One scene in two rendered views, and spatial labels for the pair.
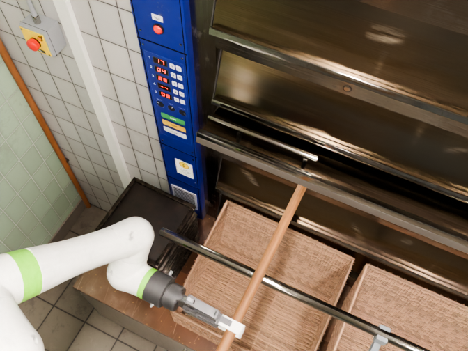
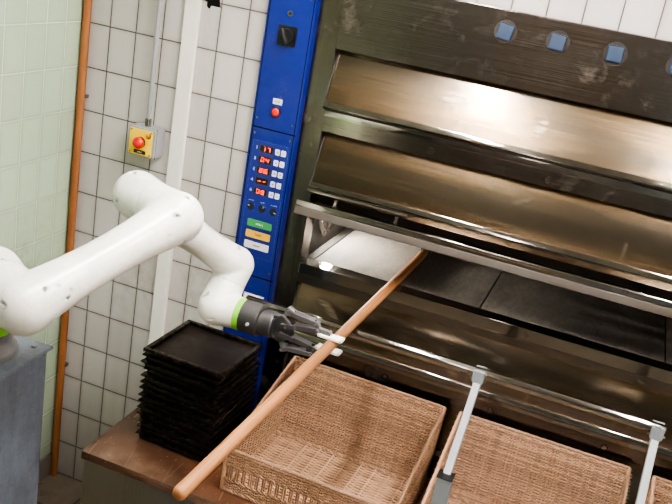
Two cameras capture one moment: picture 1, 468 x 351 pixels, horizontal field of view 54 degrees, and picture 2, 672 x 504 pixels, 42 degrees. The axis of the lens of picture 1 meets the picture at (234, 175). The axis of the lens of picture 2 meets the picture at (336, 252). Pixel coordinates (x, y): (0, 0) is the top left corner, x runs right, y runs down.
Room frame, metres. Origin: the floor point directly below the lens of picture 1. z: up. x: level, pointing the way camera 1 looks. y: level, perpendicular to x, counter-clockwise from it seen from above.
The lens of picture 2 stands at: (-1.85, 0.29, 2.22)
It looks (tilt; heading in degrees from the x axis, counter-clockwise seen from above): 20 degrees down; 353
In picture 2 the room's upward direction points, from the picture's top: 10 degrees clockwise
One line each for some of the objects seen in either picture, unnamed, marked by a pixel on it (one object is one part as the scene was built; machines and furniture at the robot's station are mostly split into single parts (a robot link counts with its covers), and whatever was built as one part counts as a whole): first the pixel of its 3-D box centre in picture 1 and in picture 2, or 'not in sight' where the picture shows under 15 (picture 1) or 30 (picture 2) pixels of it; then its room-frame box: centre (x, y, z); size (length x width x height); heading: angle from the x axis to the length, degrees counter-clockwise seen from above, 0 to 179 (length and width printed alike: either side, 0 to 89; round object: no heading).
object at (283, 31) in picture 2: not in sight; (286, 28); (0.92, 0.22, 1.92); 0.06 x 0.04 x 0.11; 66
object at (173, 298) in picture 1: (182, 301); (277, 326); (0.36, 0.13, 1.19); 0.09 x 0.07 x 0.08; 65
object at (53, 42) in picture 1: (42, 35); (146, 140); (1.12, 0.62, 1.46); 0.10 x 0.07 x 0.10; 66
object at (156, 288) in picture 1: (160, 288); (254, 317); (0.40, 0.20, 1.19); 0.12 x 0.06 x 0.09; 155
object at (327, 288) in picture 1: (260, 290); (336, 446); (0.54, -0.12, 0.72); 0.56 x 0.49 x 0.28; 65
